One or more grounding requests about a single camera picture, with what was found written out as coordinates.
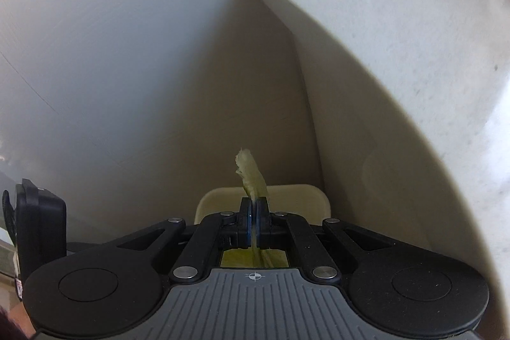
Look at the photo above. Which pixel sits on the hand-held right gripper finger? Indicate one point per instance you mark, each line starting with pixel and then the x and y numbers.
pixel 248 221
pixel 257 221

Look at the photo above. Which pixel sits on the cream plastic bin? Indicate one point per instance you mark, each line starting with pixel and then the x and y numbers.
pixel 303 200

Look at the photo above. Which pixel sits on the pale green vegetable scrap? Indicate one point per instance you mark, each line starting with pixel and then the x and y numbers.
pixel 250 174

